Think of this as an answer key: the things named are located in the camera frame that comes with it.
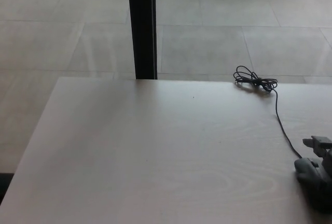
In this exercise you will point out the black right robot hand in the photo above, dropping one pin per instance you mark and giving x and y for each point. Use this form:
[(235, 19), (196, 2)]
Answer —
[(321, 154)]

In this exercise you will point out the black computer mouse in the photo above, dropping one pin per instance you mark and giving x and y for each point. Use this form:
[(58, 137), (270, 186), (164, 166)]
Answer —
[(303, 170)]

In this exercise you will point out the black vertical post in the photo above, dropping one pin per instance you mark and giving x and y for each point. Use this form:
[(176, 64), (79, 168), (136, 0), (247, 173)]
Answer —
[(142, 27)]

